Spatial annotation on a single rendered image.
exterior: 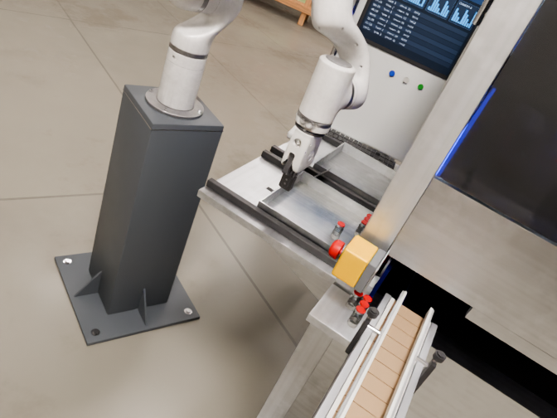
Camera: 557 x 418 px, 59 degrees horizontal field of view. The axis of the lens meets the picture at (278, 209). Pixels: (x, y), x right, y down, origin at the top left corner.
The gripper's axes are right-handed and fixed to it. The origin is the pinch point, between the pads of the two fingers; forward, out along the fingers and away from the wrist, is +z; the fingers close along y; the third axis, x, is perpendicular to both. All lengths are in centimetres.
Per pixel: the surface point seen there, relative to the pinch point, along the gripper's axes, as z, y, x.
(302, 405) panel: 48, -12, -32
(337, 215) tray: 8.9, 14.2, -12.8
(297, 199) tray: 8.9, 9.9, -1.6
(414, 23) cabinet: -33, 89, 6
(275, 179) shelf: 9.1, 13.4, 7.5
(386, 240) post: -7.1, -12.3, -28.3
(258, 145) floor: 97, 194, 89
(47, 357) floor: 97, -19, 48
